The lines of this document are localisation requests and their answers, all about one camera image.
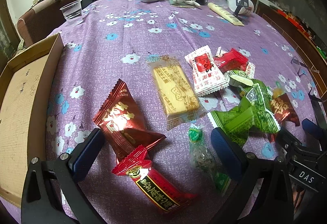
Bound green candy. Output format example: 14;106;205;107
188;123;231;196

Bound white red snack packet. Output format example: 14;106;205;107
185;45;229;97

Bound red black sesame candy packet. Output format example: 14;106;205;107
111;145;198;214

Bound brown red candy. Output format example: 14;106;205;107
270;87;300;127

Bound eyeglasses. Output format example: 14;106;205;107
290;56;319;77

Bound white green snack packet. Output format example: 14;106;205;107
224;69;254;87

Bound red small snack packet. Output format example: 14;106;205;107
213;48;248;73

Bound dark red snack packet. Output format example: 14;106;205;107
93;79;166;162

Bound cardboard box tray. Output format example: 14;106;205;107
0;34;64;207

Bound yellow biscuit clear packet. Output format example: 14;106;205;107
146;54;206;130

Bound cream tube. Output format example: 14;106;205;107
207;3;244;26

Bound purple floral tablecloth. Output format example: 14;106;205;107
0;0;324;224

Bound white bowl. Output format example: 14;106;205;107
227;0;254;16

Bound brown armchair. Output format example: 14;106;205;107
17;0;76;47

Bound clear plastic cup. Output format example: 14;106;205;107
60;0;83;26

